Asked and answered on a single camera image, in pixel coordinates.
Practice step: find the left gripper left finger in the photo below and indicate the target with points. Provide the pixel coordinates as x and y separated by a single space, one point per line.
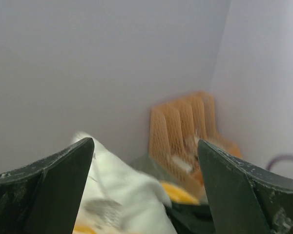
43 197

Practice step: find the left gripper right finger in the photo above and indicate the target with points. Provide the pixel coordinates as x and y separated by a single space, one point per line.
244 198

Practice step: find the orange Mickey Mouse pillowcase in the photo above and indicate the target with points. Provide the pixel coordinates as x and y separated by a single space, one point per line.
175 193

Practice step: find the white pillow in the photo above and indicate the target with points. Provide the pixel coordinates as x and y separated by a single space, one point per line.
142 196

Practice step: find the peach plastic file organizer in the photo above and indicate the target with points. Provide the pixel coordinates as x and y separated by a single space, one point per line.
175 130

